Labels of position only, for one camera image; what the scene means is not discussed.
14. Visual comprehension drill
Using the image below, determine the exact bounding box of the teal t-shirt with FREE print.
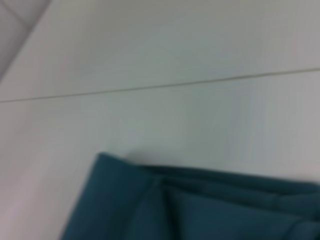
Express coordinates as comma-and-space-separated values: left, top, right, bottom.
60, 152, 320, 240

